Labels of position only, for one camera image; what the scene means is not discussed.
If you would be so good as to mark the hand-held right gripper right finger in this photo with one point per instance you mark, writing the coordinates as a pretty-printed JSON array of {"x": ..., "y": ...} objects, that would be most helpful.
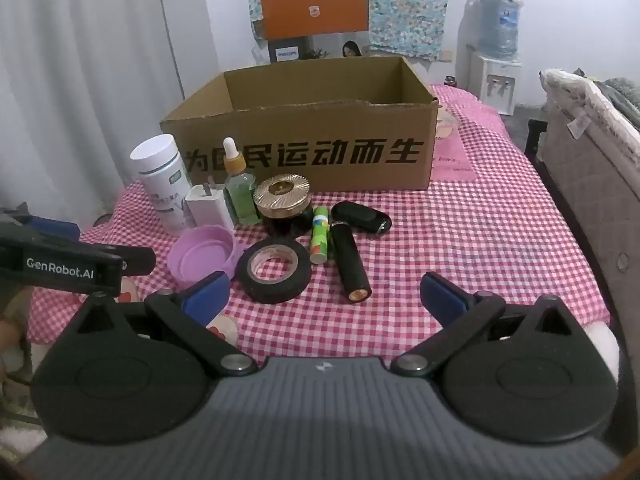
[{"x": 441, "y": 296}]

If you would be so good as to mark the white supplement bottle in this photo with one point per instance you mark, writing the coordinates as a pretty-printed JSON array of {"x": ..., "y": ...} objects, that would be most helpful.
[{"x": 160, "y": 170}]

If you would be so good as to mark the orange box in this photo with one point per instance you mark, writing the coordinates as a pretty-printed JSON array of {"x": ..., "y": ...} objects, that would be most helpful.
[{"x": 315, "y": 12}]

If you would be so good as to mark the blue water jug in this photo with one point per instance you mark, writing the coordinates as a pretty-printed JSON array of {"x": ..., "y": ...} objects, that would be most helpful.
[{"x": 500, "y": 25}]

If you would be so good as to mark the dark jar with gold lid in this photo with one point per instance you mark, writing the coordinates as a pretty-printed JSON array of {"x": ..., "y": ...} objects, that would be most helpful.
[{"x": 281, "y": 192}]

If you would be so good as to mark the black tape roll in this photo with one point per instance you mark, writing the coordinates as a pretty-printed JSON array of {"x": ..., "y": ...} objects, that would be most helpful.
[{"x": 246, "y": 280}]

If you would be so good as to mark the white charger plug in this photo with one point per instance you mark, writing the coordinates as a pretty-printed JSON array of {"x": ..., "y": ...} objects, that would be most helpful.
[{"x": 210, "y": 207}]

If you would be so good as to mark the white water dispenser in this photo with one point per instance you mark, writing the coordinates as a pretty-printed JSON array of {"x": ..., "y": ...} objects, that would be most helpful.
[{"x": 495, "y": 85}]

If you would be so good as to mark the green glass dropper bottle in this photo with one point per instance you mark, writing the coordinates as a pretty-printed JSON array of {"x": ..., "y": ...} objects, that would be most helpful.
[{"x": 240, "y": 187}]

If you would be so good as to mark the red checked tablecloth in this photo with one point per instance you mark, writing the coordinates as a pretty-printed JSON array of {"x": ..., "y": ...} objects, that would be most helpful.
[{"x": 450, "y": 240}]

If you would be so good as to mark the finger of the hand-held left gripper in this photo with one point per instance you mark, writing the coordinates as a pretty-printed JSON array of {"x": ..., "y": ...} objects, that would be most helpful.
[
  {"x": 137, "y": 261},
  {"x": 55, "y": 228}
]

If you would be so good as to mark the brown cardboard box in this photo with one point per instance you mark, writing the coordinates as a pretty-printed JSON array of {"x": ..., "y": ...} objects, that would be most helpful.
[{"x": 300, "y": 130}]

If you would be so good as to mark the white curtain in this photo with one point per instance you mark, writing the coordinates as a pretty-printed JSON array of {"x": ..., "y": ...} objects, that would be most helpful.
[{"x": 75, "y": 85}]

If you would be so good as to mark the black car key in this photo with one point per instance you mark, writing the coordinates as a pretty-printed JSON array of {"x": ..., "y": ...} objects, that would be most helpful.
[{"x": 360, "y": 216}]

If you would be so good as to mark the white quilted cushion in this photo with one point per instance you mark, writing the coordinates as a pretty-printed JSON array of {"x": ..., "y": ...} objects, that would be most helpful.
[{"x": 575, "y": 95}]

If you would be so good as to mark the grey upholstered sofa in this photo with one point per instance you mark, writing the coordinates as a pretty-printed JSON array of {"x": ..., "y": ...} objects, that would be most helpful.
[{"x": 590, "y": 185}]

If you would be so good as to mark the floral hanging cloth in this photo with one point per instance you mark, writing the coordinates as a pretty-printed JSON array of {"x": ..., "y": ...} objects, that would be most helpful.
[{"x": 410, "y": 10}]

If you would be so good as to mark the purple collapsible cup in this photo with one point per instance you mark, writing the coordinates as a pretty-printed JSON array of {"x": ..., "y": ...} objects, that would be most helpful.
[{"x": 200, "y": 255}]

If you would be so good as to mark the white plush item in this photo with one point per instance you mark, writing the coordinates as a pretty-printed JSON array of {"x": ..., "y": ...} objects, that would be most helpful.
[{"x": 602, "y": 347}]

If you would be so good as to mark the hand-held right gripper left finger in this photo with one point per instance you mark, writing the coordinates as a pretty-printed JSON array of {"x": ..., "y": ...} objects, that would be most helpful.
[{"x": 207, "y": 294}]

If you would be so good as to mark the green lip balm tube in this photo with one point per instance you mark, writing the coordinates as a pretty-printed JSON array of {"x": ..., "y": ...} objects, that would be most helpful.
[{"x": 319, "y": 237}]

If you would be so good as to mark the black cylindrical tube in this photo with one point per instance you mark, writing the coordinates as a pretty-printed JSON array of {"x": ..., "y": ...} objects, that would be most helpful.
[{"x": 350, "y": 260}]

